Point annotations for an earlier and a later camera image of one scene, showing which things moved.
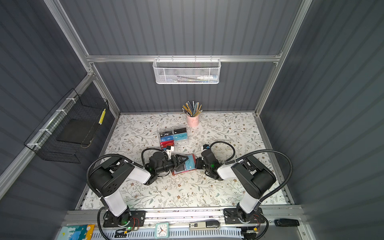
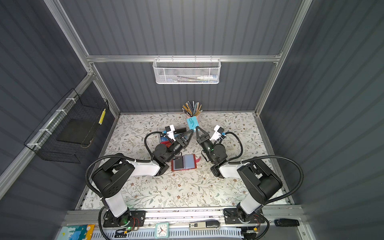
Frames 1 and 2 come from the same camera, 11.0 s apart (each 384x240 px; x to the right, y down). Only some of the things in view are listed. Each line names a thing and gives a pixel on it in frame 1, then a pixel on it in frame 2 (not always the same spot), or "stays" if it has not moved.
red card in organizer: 164,144 stays
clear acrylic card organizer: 175,137 stays
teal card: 189,163 to 192,122
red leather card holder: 190,164 stays
